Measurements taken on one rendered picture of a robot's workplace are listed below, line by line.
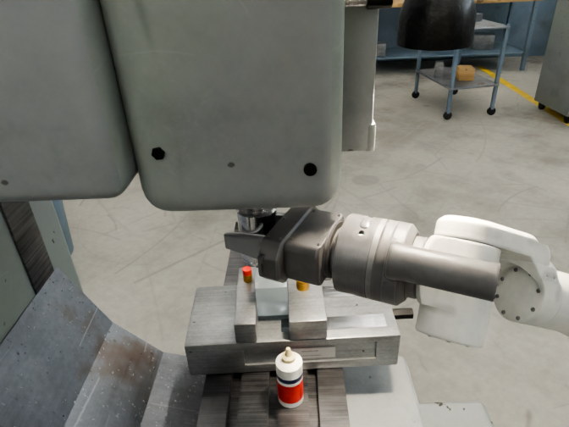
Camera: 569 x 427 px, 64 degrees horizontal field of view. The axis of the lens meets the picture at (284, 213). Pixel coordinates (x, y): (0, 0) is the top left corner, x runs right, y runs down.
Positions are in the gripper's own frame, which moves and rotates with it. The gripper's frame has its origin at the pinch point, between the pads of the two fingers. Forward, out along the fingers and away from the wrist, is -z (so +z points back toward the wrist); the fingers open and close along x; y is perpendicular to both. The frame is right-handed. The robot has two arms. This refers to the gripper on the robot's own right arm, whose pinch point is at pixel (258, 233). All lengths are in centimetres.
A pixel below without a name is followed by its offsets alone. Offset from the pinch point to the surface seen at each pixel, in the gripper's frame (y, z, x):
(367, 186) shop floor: 123, -56, -251
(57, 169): -14.7, -8.4, 17.2
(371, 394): 39.9, 11.5, -14.1
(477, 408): 52, 30, -29
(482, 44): 93, -19, -644
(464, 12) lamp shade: -23.7, 19.4, -7.3
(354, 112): -15.1, 10.7, -2.8
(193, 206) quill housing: -9.3, -0.3, 10.7
